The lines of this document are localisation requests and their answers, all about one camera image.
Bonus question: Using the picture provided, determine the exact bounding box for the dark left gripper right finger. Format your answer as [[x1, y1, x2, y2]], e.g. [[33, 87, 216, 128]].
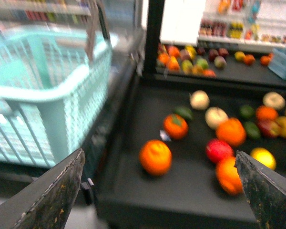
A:
[[235, 151, 286, 229]]

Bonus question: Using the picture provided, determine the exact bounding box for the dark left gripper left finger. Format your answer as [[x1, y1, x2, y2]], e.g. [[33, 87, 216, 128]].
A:
[[0, 149, 85, 229]]

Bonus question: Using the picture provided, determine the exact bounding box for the yellow lemon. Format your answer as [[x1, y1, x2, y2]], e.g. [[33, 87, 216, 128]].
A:
[[250, 147, 276, 170]]

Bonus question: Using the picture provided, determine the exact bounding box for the light teal plastic basket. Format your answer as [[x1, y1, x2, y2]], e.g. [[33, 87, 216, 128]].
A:
[[0, 26, 119, 168]]

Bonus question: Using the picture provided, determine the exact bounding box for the blue basket on far shelf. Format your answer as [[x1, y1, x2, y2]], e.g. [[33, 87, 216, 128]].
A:
[[268, 47, 286, 81]]

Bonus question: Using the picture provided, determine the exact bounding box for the orange at front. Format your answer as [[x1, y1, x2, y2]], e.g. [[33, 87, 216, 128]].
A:
[[215, 156, 243, 196]]

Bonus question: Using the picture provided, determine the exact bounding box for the green lime lower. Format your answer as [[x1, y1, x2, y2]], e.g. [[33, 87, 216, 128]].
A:
[[244, 121, 261, 140]]

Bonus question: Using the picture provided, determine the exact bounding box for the green lime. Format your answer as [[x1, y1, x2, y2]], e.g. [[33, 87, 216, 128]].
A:
[[239, 104, 255, 119], [244, 121, 261, 140]]

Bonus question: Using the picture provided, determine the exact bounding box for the red yellow apple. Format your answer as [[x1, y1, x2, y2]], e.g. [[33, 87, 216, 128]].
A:
[[257, 119, 281, 138]]

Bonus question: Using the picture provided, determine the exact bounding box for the red pomegranate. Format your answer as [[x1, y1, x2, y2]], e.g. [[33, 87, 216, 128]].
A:
[[205, 138, 234, 164]]

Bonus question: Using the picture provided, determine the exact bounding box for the big orange in middle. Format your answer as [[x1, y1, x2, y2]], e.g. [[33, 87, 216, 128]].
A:
[[215, 117, 246, 147]]

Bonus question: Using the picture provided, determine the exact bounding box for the small tangerine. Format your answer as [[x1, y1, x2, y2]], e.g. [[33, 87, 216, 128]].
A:
[[255, 105, 279, 120]]

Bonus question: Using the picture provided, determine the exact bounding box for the green lime upper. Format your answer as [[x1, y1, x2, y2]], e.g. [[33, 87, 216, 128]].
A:
[[239, 104, 255, 119]]

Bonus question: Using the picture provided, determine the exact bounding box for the white pear right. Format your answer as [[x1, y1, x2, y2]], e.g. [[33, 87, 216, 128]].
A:
[[263, 92, 286, 110]]

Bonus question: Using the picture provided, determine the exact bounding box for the dark green avocado left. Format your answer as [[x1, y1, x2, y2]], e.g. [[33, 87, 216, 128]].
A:
[[174, 106, 194, 121]]

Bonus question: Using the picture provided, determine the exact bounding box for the large bumpy orange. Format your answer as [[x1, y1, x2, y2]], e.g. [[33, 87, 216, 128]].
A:
[[139, 140, 173, 176]]

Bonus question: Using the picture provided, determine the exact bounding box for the orange persimmon with green leaf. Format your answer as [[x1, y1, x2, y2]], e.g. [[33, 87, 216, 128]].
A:
[[163, 114, 189, 140]]

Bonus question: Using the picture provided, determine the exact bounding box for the white pear left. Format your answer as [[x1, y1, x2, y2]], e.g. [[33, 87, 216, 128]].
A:
[[189, 90, 210, 110]]

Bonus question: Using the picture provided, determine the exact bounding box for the pile of far fruits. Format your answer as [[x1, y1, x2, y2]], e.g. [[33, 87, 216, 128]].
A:
[[156, 43, 229, 77]]

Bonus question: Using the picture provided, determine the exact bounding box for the grey basket handle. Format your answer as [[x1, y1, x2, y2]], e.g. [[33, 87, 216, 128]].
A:
[[85, 0, 111, 62]]

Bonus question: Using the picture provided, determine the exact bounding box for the black shelf post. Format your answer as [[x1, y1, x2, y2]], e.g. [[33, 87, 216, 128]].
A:
[[143, 0, 165, 77]]

